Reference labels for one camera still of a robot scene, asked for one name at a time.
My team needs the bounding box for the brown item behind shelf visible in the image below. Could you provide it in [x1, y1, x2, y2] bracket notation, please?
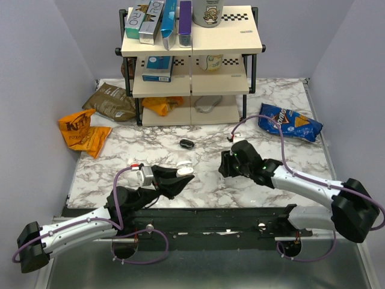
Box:
[120, 57, 137, 79]

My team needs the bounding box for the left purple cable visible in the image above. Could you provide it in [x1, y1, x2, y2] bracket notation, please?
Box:
[11, 164, 170, 266]

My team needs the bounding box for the silver Rio box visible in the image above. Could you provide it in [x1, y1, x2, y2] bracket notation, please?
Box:
[139, 0, 165, 45]

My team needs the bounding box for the purple box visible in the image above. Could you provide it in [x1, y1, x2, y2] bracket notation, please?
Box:
[178, 1, 193, 48]

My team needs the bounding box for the teal Rio box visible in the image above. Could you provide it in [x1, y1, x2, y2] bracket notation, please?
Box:
[125, 0, 150, 40]

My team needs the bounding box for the purple cable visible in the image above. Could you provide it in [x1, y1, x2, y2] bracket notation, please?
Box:
[11, 164, 170, 266]
[227, 114, 385, 263]

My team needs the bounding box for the white cartoon mug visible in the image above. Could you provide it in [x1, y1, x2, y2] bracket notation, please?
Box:
[192, 0, 224, 28]

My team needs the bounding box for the grey silver pouch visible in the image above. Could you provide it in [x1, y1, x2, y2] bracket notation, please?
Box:
[194, 95, 223, 113]

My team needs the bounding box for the blue razor box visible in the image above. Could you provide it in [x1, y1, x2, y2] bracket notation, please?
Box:
[142, 56, 174, 82]

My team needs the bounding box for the beige three-tier shelf rack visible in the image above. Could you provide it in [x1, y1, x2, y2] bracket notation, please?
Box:
[115, 5, 265, 126]

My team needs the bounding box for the blue Doritos bag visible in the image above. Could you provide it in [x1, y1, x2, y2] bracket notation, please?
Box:
[258, 103, 323, 142]

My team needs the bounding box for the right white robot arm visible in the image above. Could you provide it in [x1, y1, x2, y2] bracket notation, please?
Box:
[218, 140, 380, 243]

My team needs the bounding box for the orange Kettle chips bag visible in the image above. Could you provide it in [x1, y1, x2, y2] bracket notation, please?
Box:
[58, 109, 112, 159]

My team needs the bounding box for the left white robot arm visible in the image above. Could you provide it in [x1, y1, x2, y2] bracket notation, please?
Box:
[11, 161, 194, 273]

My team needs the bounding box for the orange snack bag on shelf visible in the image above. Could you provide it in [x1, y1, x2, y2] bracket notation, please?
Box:
[142, 96, 184, 116]

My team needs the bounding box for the brown snack bag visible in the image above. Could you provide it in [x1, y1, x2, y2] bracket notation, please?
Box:
[82, 83, 136, 122]

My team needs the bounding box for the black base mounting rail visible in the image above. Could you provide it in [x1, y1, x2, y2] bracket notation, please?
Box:
[118, 205, 313, 251]

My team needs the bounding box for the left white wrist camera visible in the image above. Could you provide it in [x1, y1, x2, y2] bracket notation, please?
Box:
[137, 166, 154, 187]

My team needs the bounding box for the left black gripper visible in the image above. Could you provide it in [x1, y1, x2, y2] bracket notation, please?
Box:
[132, 165, 194, 213]

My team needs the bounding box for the blue tall box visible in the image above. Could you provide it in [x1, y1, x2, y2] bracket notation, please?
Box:
[161, 0, 177, 51]

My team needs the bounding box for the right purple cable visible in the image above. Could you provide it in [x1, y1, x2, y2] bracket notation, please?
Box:
[227, 114, 385, 263]

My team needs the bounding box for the black earbud charging case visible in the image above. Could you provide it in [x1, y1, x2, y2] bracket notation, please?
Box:
[179, 139, 195, 149]

